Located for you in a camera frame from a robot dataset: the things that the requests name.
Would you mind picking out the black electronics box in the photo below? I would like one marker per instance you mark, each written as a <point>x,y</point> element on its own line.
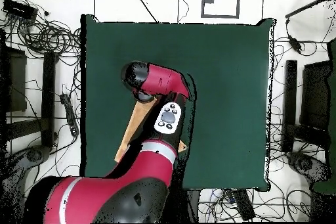
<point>19,9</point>

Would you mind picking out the black power strip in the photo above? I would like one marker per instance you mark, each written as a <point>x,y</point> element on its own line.
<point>70,116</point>

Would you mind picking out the tan terry towel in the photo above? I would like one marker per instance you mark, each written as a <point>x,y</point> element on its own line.
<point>136,119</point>

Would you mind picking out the dark green table cloth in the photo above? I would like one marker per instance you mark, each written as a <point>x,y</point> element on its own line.
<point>223,90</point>

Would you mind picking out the black power adapter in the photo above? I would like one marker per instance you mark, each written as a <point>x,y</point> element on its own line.
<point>295,44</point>

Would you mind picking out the black tripod base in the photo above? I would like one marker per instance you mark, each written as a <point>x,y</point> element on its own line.
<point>305,165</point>
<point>35,155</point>

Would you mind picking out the black stand frame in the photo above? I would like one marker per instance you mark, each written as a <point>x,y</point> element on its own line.
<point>290,98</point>
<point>48,98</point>

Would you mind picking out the black flat panel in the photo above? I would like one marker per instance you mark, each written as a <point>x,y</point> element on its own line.
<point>315,95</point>
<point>15,82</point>

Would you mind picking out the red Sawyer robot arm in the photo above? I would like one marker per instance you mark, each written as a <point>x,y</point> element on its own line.
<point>162,79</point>

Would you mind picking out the black pole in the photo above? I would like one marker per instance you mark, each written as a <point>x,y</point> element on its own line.
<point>304,8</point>

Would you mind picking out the black oblong box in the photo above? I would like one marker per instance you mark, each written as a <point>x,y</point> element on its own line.
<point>244,204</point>

